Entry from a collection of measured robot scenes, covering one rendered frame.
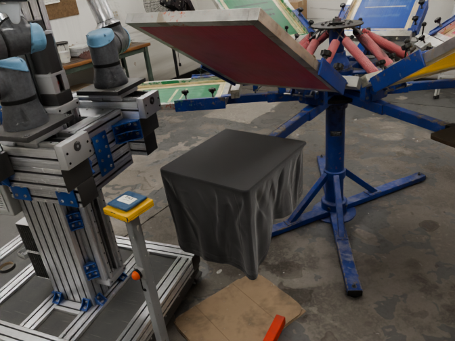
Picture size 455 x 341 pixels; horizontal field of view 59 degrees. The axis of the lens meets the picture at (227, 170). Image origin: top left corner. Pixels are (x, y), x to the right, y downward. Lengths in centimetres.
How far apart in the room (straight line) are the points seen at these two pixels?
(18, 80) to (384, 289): 203
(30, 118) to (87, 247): 78
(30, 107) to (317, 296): 172
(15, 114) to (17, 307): 125
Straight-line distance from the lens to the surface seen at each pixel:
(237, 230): 161
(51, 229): 206
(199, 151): 182
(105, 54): 185
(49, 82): 175
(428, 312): 241
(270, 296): 237
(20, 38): 125
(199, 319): 230
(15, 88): 150
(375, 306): 238
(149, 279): 169
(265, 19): 130
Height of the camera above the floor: 168
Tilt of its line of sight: 27 degrees down
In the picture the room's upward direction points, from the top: 7 degrees counter-clockwise
